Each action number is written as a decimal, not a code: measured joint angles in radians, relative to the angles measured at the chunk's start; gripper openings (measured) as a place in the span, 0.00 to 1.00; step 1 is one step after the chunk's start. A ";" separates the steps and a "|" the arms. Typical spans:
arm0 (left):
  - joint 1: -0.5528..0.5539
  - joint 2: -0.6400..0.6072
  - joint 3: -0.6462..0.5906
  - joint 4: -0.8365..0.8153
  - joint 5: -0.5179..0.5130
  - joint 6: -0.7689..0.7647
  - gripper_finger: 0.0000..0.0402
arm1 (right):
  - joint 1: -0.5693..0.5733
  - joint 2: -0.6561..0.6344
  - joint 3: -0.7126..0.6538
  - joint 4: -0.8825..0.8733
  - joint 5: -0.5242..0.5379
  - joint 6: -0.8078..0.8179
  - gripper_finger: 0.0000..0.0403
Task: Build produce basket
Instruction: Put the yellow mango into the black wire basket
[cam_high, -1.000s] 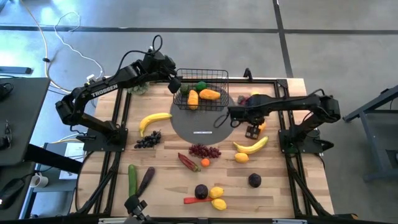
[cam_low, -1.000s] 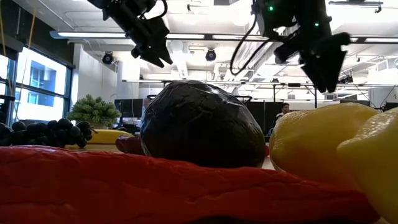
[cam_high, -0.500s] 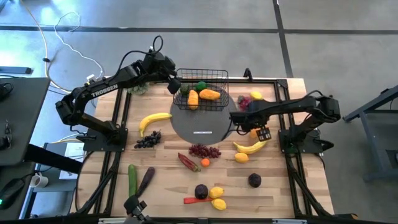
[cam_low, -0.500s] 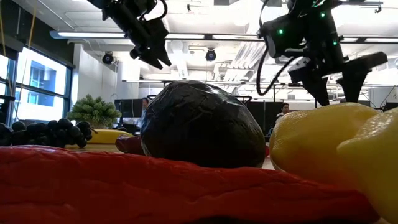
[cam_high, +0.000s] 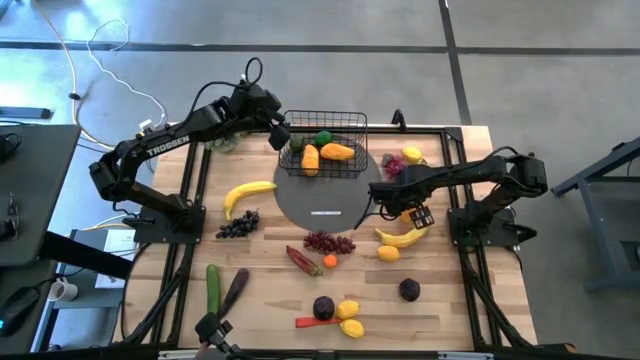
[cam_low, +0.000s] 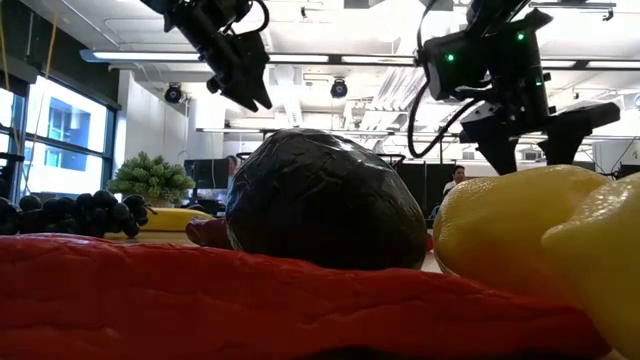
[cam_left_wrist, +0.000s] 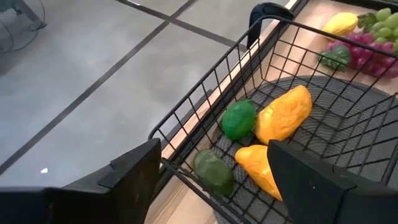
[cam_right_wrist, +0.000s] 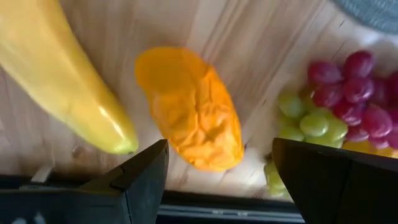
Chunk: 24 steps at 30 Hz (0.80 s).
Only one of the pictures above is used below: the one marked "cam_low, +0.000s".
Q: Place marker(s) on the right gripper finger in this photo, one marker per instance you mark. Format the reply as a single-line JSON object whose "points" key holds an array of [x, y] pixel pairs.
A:
{"points": [[565, 135], [500, 145]]}

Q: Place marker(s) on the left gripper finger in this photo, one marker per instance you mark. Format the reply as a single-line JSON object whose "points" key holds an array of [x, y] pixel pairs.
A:
{"points": [[261, 92], [249, 97]]}

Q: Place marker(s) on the yellow lemon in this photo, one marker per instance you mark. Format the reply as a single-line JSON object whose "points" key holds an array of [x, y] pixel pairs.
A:
{"points": [[490, 225], [610, 260]]}

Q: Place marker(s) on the dark red chili pepper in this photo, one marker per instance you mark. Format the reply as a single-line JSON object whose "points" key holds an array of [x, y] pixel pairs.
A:
{"points": [[210, 234]]}

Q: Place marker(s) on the yellow banana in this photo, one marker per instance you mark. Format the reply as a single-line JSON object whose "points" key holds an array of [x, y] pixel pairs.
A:
{"points": [[172, 220]]}

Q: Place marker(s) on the black grape bunch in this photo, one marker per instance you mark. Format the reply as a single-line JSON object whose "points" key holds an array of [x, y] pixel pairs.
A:
{"points": [[95, 215]]}

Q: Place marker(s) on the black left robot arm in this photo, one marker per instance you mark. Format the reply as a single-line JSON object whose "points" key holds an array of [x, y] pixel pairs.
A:
{"points": [[190, 20]]}

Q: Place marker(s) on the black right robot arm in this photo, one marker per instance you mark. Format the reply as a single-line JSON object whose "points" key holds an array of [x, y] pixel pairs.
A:
{"points": [[495, 10]]}

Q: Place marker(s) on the person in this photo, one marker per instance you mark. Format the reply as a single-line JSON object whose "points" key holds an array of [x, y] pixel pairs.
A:
{"points": [[455, 180]]}

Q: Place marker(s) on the black computer monitor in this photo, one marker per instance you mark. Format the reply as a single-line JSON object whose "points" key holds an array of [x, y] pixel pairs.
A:
{"points": [[207, 174], [631, 170]]}

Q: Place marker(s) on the black metal rack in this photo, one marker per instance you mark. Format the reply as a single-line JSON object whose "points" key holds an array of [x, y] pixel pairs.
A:
{"points": [[425, 134]]}

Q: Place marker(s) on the black partition panel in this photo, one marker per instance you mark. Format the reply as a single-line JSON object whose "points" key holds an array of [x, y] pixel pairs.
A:
{"points": [[425, 190]]}

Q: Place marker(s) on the rectangular ceiling light fixture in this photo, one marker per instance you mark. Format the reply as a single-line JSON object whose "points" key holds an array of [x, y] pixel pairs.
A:
{"points": [[570, 5]]}

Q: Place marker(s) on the long ceiling light strip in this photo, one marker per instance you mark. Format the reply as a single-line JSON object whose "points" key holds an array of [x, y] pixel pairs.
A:
{"points": [[125, 56]]}

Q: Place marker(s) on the dark purple cabbage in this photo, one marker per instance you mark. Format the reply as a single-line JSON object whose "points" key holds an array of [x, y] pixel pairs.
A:
{"points": [[325, 200]]}

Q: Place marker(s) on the green potted plant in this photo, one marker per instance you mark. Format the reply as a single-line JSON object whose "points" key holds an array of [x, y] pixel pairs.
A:
{"points": [[150, 177]]}

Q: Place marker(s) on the large window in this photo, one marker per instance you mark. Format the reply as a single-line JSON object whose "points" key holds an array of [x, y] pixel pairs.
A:
{"points": [[65, 170]]}

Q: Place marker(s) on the long bright red pepper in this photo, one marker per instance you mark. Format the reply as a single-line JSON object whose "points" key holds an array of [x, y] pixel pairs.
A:
{"points": [[250, 310]]}

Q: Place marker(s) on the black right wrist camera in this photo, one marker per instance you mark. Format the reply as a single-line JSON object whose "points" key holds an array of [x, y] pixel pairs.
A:
{"points": [[450, 75]]}

